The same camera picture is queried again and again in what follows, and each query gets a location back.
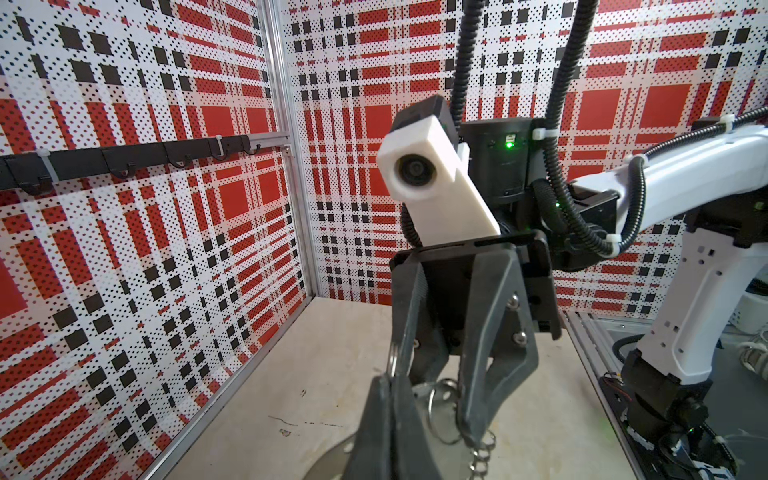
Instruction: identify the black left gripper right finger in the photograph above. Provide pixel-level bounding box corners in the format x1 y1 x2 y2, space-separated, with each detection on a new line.
391 375 441 480

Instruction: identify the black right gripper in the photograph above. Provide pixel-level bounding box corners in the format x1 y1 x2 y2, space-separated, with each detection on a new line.
389 230 563 447

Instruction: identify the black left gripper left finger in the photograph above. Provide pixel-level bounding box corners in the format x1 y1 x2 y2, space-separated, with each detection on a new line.
342 375 393 480

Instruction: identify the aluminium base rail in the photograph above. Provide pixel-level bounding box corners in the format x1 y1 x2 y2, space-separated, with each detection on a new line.
564 310 646 479

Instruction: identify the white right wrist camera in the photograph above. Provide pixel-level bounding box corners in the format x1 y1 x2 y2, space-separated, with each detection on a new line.
376 95 500 247

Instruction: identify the black wall hook rail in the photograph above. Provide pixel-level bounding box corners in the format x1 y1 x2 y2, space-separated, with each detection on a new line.
1 134 282 196

